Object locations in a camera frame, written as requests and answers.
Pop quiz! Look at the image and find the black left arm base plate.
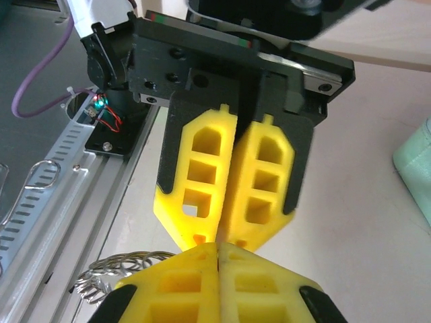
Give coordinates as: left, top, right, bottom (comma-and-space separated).
84, 110, 152, 157

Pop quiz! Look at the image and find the bent metal wire hook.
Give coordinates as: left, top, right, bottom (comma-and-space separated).
0, 159, 61, 226

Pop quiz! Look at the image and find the mint green zipper case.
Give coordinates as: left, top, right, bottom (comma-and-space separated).
392, 116, 431, 233

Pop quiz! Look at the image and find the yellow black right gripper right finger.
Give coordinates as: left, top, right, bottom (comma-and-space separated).
218, 242, 348, 323

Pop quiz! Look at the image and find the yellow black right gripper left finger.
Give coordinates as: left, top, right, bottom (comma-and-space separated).
87, 242, 220, 323

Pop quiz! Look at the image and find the silver keyring with small rings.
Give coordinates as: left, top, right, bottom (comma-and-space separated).
69, 250, 176, 303

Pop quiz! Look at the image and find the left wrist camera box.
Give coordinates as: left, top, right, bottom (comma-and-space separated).
185, 0, 380, 43

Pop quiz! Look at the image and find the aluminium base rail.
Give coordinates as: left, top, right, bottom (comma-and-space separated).
0, 106, 161, 323

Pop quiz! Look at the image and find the grey slotted cable duct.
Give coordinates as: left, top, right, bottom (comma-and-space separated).
0, 116, 97, 266

